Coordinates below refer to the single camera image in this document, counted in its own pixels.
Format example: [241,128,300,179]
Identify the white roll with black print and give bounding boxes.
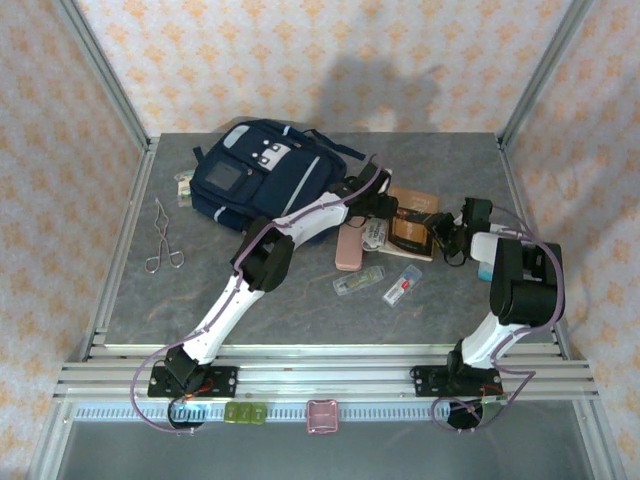
[359,217,390,254]

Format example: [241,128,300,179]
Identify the light brown notebook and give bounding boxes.
[387,185,441,217]

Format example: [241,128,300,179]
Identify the dark brown orange book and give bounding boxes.
[378,208,437,262]

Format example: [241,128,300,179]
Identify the pink pencil case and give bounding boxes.
[334,224,369,272]

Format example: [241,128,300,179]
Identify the clear case with green contents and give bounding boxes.
[332,265,386,297]

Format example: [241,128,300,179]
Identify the navy blue backpack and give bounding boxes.
[189,118,367,246]

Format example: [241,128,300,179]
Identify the clear case with red label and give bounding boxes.
[382,263,422,306]

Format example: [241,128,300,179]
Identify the clear packet with green print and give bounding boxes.
[173,168,196,206]

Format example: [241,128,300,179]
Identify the metal tongs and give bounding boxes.
[144,197,185,274]

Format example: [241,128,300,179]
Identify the pink square box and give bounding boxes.
[305,398,341,435]

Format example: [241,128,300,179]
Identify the right aluminium side rail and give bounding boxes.
[497,137,572,359]

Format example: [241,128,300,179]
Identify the aluminium side rail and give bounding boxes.
[497,137,572,359]
[82,138,162,362]

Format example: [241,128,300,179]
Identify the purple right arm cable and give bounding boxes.
[430,205,566,435]

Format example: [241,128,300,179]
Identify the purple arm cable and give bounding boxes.
[430,205,566,435]
[129,153,382,436]

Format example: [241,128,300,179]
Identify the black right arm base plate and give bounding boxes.
[410,364,502,399]

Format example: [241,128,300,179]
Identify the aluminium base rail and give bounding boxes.
[52,343,600,402]

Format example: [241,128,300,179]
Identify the right aluminium frame post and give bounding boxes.
[498,0,596,149]

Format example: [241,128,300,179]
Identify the aluminium frame post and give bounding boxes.
[52,0,152,151]
[498,0,596,149]

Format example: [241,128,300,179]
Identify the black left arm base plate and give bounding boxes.
[147,365,239,399]

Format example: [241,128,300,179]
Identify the grey slotted cable duct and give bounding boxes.
[74,405,451,422]

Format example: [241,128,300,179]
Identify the left aluminium side rail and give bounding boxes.
[82,138,162,362]

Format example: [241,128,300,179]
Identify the left aluminium frame post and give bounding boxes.
[52,0,152,151]

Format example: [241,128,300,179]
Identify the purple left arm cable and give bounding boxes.
[129,153,382,436]

